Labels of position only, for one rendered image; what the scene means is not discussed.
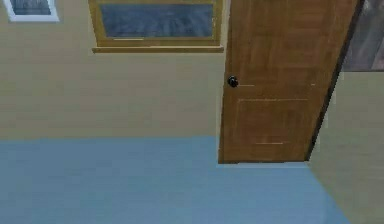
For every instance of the brown wooden room door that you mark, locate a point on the brown wooden room door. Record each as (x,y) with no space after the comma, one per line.
(276,83)

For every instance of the white framed wall picture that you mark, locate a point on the white framed wall picture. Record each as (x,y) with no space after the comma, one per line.
(31,10)

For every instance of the grey frameless wall picture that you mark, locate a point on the grey frameless wall picture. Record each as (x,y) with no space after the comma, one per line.
(365,43)

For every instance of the wooden framed window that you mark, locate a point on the wooden framed window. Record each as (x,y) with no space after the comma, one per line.
(156,23)

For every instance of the black round door knob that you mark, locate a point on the black round door knob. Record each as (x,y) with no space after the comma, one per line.
(232,81)

